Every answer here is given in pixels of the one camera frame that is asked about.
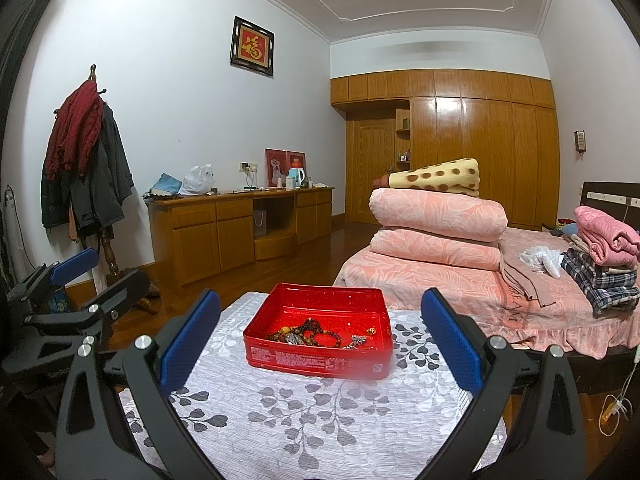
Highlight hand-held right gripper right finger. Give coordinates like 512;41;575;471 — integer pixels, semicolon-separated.
420;287;587;480

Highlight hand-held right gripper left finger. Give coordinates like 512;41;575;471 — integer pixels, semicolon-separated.
55;287;236;480

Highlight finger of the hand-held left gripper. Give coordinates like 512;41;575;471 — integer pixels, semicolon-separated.
30;269;151;342
7;247;100;311

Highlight brown wooden bead bracelet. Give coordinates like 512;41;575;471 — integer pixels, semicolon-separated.
267;326;308;346

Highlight red tin box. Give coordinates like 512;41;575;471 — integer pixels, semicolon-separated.
242;282;393;382

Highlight wooden coat rack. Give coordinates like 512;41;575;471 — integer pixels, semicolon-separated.
87;64;161;316

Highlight bed with pink sheet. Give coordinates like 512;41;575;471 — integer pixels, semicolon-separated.
334;227;640;391

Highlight wooden sideboard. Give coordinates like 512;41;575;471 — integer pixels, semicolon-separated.
145;186;336;287

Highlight pink folded quilt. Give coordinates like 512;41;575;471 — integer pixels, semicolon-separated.
370;229;502;272
369;187;508;242

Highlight dark jacket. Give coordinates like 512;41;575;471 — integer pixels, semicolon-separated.
41;102;135;241

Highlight beige folded cloth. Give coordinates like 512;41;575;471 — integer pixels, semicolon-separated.
500;255;567;307

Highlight blue cloth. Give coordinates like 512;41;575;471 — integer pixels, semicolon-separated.
143;172;182;200

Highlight crumpled white plastic bag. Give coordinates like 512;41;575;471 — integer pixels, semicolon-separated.
519;245;563;278

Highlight grey leaf-pattern tablecloth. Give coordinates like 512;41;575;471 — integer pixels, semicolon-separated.
117;290;508;480

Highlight red scarf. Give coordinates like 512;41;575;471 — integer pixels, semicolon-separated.
42;81;105;182

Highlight plaid folded clothes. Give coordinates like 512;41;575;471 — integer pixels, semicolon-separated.
561;247;640;317

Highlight yellow spotted blanket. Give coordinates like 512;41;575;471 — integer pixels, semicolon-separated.
372;158;481;198

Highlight pink folded garment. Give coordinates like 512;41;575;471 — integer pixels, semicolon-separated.
574;205;640;266

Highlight wooden wardrobe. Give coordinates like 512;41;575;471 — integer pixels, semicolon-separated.
330;71;561;231

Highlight dark wooden headboard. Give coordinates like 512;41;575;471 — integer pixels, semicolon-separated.
580;181;640;233

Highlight white cable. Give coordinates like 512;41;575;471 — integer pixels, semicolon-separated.
600;345;640;436

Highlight red photo frame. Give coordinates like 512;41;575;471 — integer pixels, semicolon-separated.
265;148;288;188
286;150;307;186

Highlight black framed wall picture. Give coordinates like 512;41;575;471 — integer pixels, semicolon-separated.
230;16;275;79

